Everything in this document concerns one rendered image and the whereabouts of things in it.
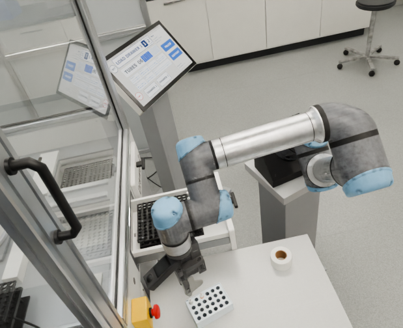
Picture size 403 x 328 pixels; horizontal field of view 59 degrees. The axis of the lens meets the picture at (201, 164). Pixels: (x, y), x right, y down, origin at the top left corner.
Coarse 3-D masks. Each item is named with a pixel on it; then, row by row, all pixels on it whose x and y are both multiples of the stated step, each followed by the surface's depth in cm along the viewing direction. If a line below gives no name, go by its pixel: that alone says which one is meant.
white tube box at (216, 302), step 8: (208, 288) 112; (216, 288) 113; (208, 296) 110; (216, 296) 112; (224, 296) 110; (192, 304) 109; (200, 304) 110; (208, 304) 108; (216, 304) 108; (224, 304) 108; (232, 304) 107; (192, 312) 107; (200, 312) 107; (208, 312) 107; (216, 312) 106; (224, 312) 108; (200, 320) 105; (208, 320) 106
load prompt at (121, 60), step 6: (138, 42) 180; (144, 42) 183; (150, 42) 185; (132, 48) 177; (138, 48) 179; (144, 48) 181; (120, 54) 172; (126, 54) 174; (132, 54) 176; (138, 54) 178; (114, 60) 168; (120, 60) 170; (126, 60) 172; (120, 66) 169
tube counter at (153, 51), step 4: (152, 48) 185; (156, 48) 186; (148, 52) 182; (152, 52) 184; (156, 52) 185; (140, 56) 178; (144, 56) 180; (148, 56) 181; (152, 56) 183; (136, 60) 176; (140, 60) 177; (144, 60) 179; (148, 60) 181; (140, 64) 176
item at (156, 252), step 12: (168, 192) 134; (180, 192) 134; (132, 204) 134; (144, 204) 135; (132, 216) 134; (132, 228) 130; (204, 228) 125; (216, 228) 125; (132, 240) 126; (204, 240) 116; (216, 240) 117; (228, 240) 117; (132, 252) 115; (144, 252) 115; (156, 252) 116
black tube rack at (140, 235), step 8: (184, 200) 129; (144, 208) 129; (144, 216) 130; (144, 224) 123; (152, 224) 122; (144, 232) 121; (152, 232) 119; (192, 232) 121; (200, 232) 121; (144, 240) 117; (152, 240) 121; (144, 248) 120
